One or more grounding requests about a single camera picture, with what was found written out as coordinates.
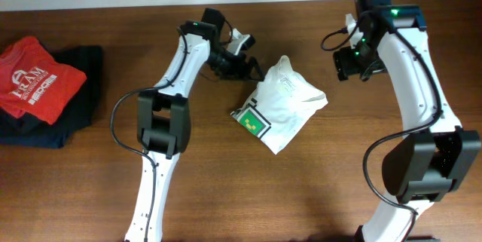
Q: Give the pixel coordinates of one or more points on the folded red printed t-shirt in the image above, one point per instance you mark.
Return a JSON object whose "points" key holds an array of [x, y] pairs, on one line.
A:
{"points": [[33, 82]]}

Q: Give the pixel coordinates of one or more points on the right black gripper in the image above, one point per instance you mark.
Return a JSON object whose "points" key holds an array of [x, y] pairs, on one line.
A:
{"points": [[345, 65]]}

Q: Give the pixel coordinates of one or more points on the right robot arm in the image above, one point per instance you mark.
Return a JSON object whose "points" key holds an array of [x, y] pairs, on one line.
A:
{"points": [[434, 152]]}

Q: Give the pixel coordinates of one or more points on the folded dark navy garment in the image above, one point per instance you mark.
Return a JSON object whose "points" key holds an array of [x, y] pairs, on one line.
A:
{"points": [[78, 113]]}

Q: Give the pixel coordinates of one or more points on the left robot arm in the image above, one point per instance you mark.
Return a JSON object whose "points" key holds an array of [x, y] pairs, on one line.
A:
{"points": [[163, 114]]}

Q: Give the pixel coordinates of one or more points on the white t-shirt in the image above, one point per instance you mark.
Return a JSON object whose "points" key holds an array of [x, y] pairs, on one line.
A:
{"points": [[280, 106]]}

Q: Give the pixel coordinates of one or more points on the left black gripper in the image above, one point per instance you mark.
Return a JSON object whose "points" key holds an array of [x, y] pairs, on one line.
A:
{"points": [[245, 68]]}

